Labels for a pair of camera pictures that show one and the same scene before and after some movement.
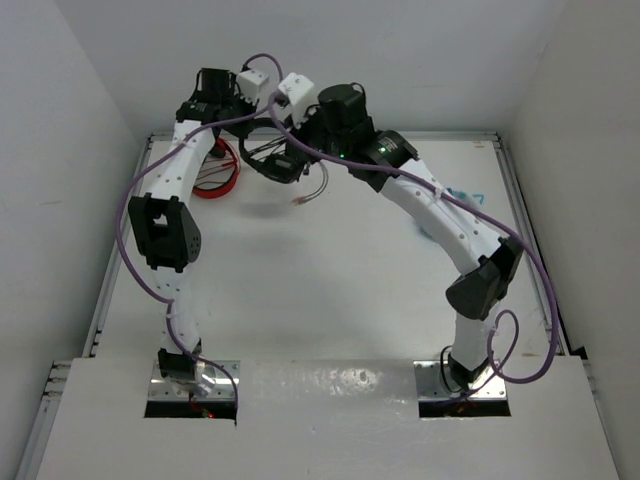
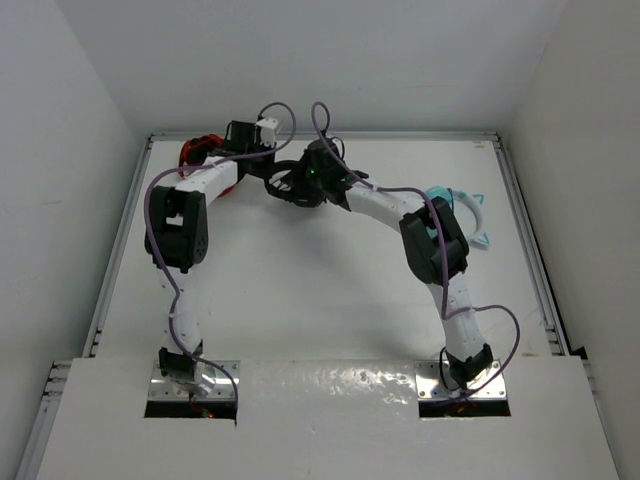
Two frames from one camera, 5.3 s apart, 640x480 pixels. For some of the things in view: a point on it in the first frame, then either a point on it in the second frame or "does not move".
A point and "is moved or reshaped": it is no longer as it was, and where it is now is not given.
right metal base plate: (488, 385) does not move
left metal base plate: (210, 383) does not move
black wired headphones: (286, 166) is moved or reshaped
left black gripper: (233, 95) to (261, 173)
